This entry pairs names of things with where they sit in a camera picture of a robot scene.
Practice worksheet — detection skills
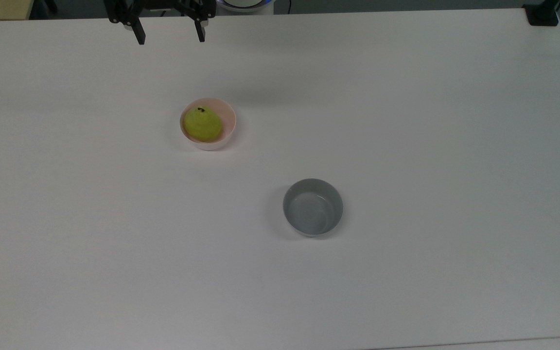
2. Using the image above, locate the green yellow pear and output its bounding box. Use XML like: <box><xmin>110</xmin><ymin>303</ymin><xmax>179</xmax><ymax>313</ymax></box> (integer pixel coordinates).
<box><xmin>183</xmin><ymin>106</ymin><xmax>223</xmax><ymax>143</ymax></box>

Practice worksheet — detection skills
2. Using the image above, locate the pink plastic bowl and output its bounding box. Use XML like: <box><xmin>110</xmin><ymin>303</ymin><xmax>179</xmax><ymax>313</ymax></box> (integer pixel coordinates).
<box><xmin>179</xmin><ymin>97</ymin><xmax>237</xmax><ymax>151</ymax></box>

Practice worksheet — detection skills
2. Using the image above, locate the grey plastic bowl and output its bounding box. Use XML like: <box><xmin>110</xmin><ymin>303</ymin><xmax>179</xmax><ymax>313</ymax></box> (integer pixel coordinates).
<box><xmin>282</xmin><ymin>178</ymin><xmax>344</xmax><ymax>238</ymax></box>

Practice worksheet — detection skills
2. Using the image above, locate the black table clamp mount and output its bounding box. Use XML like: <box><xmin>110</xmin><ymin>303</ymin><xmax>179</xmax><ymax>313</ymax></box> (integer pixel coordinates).
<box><xmin>523</xmin><ymin>0</ymin><xmax>560</xmax><ymax>27</ymax></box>

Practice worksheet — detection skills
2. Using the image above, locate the black Franka gripper body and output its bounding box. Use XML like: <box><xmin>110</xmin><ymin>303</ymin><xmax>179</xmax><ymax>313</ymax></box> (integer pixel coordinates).
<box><xmin>104</xmin><ymin>0</ymin><xmax>216</xmax><ymax>31</ymax></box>

